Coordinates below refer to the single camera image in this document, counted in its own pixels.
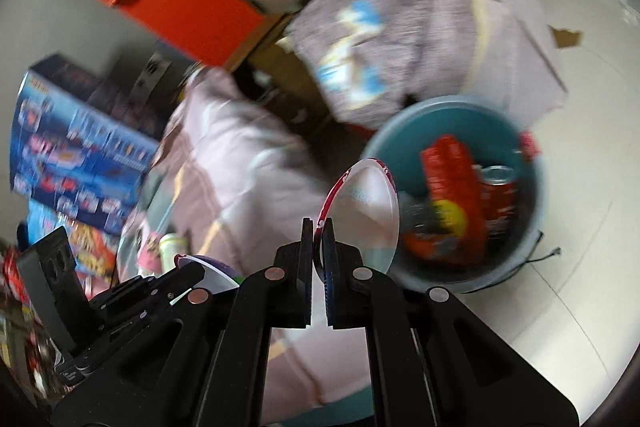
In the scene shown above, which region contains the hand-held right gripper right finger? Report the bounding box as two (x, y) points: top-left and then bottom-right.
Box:
(320, 219), (581, 427)

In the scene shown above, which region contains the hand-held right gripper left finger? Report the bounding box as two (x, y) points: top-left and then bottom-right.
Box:
(50, 217), (316, 427)

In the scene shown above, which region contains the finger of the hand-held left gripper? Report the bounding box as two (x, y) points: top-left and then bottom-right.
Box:
(149, 264), (209, 309)

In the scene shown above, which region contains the clear round plastic lid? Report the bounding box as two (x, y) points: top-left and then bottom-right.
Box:
(312, 158), (401, 281)

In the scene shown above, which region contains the teal plastic bucket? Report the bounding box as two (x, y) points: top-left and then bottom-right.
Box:
(360, 96), (562, 296)

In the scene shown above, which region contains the red snack bag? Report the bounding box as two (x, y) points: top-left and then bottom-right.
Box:
(402, 134), (489, 266)

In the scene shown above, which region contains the red cola can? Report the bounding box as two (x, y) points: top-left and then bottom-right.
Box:
(475, 164), (521, 241)

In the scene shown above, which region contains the white paper cup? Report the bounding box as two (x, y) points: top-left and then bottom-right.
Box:
(159, 232), (189, 266)

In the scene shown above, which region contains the colourful cartoon packet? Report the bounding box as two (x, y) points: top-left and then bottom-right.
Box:
(27, 202), (127, 279)

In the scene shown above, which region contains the pink striped bed sheet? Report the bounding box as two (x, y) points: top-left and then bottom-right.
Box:
(117, 69), (401, 424)

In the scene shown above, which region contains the blue toy box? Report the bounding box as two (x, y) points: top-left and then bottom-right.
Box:
(10, 54), (166, 236)

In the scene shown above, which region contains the dark purple box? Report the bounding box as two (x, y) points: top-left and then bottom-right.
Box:
(90, 52), (197, 134)

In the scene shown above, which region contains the brown cardboard box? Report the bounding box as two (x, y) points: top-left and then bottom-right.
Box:
(249, 14), (362, 128)

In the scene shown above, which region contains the printed grey blanket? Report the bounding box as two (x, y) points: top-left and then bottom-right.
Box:
(287, 0), (571, 134)

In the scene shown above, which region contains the cardboard scrap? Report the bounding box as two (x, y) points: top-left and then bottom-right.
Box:
(549, 24), (584, 50)

